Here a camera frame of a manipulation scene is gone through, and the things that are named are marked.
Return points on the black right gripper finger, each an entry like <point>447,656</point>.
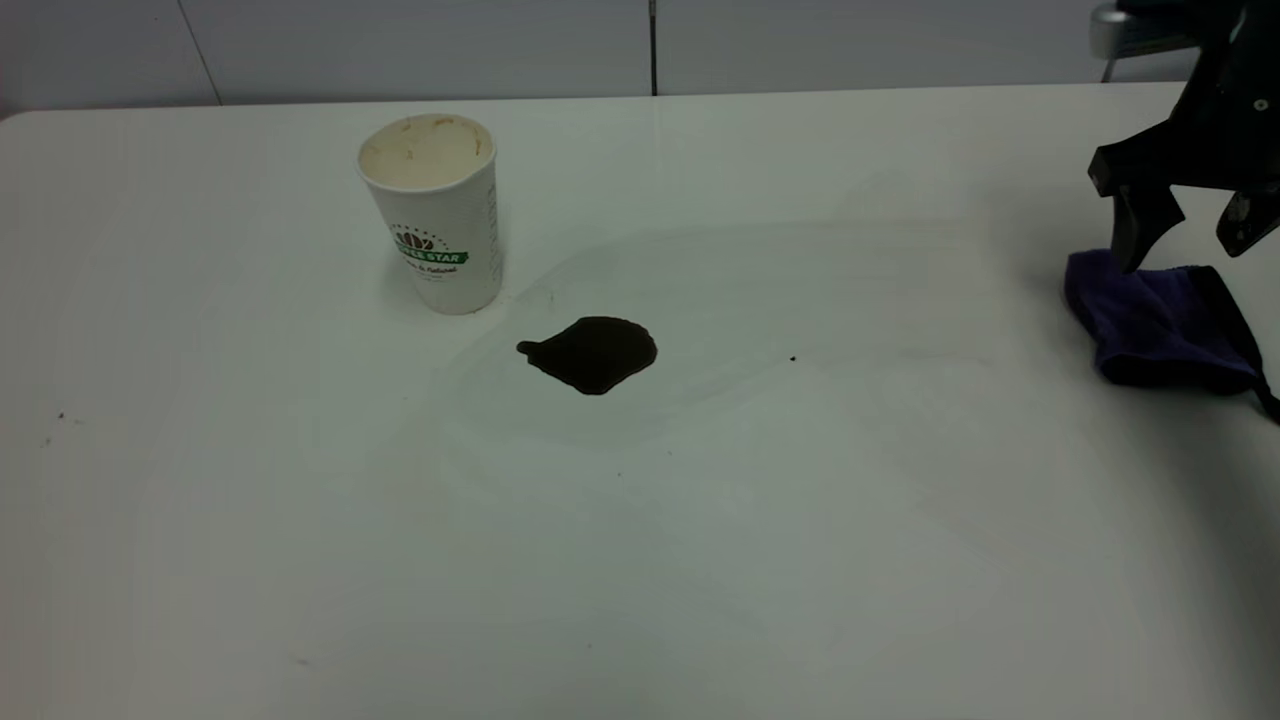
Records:
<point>1250,220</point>
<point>1142,225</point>

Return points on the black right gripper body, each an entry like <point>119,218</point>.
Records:
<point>1225,130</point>

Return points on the purple and black cloth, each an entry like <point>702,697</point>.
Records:
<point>1160,325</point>

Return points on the white paper coffee cup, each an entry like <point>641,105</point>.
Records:
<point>440,215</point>

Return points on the dark coffee spill puddle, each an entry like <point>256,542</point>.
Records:
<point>592,355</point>

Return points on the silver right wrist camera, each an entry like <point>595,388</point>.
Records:
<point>1135,30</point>

